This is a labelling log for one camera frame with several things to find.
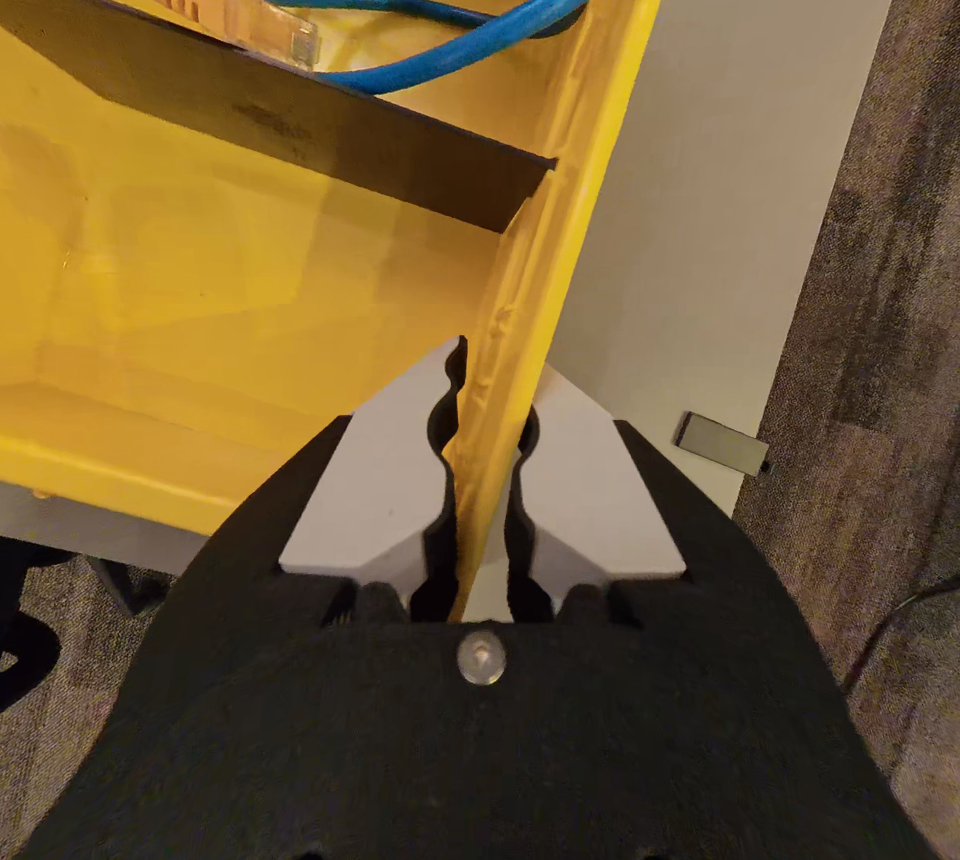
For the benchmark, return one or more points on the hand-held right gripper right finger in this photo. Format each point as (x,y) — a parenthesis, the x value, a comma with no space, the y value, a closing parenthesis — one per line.
(600,500)

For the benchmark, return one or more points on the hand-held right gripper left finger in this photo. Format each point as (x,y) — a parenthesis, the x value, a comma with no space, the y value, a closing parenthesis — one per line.
(375,493)

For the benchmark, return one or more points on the yellow plastic bin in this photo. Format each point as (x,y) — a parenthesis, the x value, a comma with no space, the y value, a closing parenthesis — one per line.
(187,290)

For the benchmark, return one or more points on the black bin divider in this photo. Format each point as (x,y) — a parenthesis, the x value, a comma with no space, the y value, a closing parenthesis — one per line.
(300,125)

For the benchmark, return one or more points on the black chair base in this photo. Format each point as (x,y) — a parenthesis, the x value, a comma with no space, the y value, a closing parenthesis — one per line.
(22,642)

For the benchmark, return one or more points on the grey metal bracket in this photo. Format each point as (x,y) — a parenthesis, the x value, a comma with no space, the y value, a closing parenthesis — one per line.
(720,444)

